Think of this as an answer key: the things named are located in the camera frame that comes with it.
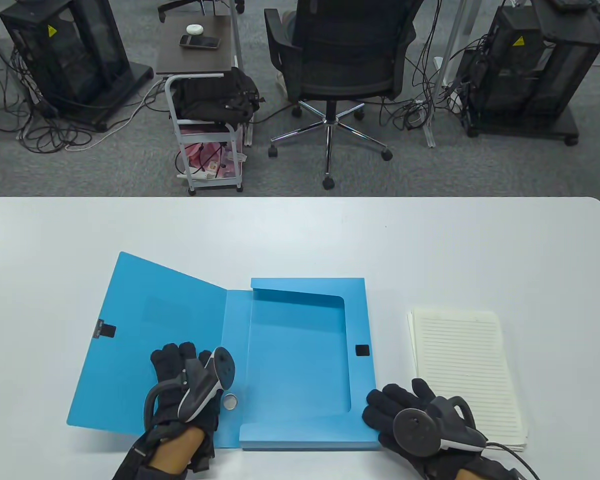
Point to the aluminium frame post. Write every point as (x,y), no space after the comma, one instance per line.
(429,132)

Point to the black smartphone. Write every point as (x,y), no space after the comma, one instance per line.
(200,42)

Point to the pink plastic bag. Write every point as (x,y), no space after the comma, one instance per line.
(205,150)

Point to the black bag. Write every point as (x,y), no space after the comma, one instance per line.
(215,97)

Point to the person's right forearm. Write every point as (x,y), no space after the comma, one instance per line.
(467,475)

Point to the person's left hand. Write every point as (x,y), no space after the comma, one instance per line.
(167,360)

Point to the black mesh office chair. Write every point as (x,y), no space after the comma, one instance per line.
(345,50)

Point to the stack of lined papers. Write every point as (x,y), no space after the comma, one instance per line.
(460,360)

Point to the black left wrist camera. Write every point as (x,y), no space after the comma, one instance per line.
(202,455)

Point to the black chair base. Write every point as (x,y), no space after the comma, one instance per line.
(180,5)

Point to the person's right hand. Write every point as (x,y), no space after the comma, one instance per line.
(385,410)

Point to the person's left forearm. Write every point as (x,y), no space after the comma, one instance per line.
(175,450)

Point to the black equipment cabinet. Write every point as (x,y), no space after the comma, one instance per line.
(530,65)
(70,50)

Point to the brown side table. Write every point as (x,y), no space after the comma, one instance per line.
(195,60)

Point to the black white controller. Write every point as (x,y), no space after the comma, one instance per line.
(200,395)
(415,430)

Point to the white rolling cart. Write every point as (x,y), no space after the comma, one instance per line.
(207,134)

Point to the blue file box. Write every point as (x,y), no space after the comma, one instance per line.
(290,350)

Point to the white round puck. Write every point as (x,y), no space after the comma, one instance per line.
(195,29)

